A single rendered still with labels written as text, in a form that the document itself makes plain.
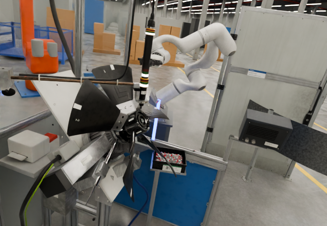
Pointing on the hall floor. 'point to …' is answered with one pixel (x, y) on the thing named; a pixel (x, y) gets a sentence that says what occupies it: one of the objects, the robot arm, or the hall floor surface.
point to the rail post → (213, 198)
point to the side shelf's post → (46, 215)
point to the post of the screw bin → (153, 198)
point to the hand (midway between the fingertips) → (146, 62)
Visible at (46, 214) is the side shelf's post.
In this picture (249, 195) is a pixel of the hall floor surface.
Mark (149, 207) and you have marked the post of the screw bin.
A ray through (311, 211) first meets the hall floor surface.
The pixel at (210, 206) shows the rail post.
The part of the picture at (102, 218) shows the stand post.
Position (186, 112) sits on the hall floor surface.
